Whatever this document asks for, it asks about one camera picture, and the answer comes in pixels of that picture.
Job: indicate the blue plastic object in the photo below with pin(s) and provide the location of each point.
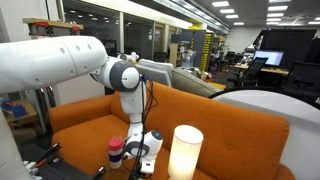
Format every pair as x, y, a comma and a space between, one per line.
15, 110

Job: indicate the rectangular ceiling light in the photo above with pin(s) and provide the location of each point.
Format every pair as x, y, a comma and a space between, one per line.
220, 4
273, 20
275, 15
229, 11
314, 23
238, 23
232, 16
277, 8

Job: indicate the orange fabric couch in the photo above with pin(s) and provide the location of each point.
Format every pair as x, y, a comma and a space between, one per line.
233, 133

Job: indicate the grey fabric sofa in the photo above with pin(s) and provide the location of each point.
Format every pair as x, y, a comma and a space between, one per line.
191, 83

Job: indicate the wooden office desk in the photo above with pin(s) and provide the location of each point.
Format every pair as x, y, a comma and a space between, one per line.
276, 70

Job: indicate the white round table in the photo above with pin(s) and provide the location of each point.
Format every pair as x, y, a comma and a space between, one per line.
283, 113

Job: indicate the black tool with orange tip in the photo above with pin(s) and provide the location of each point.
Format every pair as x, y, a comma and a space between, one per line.
48, 154

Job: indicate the white cup with pink lid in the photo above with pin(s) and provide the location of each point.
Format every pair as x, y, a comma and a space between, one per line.
115, 155

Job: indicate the black partition panel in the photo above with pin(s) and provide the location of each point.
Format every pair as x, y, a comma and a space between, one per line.
293, 41

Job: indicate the lit computer monitor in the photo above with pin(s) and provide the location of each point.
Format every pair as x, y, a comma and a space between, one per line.
269, 57

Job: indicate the white grey chair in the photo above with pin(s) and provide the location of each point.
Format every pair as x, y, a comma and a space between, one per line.
156, 76
160, 66

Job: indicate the white grey robot figure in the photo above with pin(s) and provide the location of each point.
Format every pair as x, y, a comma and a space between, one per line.
131, 56

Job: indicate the wooden side table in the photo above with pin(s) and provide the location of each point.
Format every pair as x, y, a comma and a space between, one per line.
20, 115

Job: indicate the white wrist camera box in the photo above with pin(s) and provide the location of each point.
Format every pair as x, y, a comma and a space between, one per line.
147, 167

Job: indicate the yellow storage rack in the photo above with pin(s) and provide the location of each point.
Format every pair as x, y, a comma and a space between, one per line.
206, 50

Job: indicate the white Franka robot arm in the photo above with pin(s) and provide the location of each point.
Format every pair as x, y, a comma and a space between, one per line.
50, 63

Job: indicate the white glowing table lamp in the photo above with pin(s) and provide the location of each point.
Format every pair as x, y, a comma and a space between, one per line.
185, 153

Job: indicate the wooden shelf with black crate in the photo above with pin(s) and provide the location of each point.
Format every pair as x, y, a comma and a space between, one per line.
53, 28

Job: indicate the black mesh office chair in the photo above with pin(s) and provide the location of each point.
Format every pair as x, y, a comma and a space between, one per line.
303, 78
253, 71

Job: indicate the white metal cabinet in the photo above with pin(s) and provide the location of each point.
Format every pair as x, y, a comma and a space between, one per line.
80, 90

